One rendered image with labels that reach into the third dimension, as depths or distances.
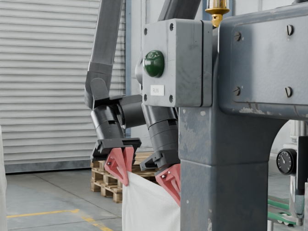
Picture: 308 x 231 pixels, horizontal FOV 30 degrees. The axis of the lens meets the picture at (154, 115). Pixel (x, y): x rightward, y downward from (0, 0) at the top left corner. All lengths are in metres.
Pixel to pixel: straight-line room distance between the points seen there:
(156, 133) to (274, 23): 0.49
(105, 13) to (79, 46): 7.11
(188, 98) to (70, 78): 7.92
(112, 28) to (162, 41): 0.81
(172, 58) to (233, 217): 0.19
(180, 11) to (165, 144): 0.23
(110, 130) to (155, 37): 0.66
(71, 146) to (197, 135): 7.93
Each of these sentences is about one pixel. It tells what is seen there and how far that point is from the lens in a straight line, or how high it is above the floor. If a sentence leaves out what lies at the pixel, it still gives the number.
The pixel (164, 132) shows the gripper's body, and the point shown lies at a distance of 0.98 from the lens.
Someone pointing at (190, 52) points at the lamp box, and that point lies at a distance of 0.59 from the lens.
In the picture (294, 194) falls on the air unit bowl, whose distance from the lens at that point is 0.84.
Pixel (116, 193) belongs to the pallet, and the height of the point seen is 0.11.
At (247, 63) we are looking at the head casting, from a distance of 0.57.
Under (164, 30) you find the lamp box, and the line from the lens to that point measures 0.61.
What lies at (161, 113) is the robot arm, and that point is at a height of 1.21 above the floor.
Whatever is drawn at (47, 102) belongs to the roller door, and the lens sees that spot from 8.38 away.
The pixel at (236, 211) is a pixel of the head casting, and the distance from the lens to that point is 0.64.
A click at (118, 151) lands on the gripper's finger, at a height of 1.12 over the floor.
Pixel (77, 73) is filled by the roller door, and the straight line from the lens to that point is 8.53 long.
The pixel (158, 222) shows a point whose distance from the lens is 1.06.
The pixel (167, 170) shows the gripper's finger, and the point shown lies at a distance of 0.97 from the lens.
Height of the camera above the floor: 1.26
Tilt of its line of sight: 3 degrees down
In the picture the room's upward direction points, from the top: straight up
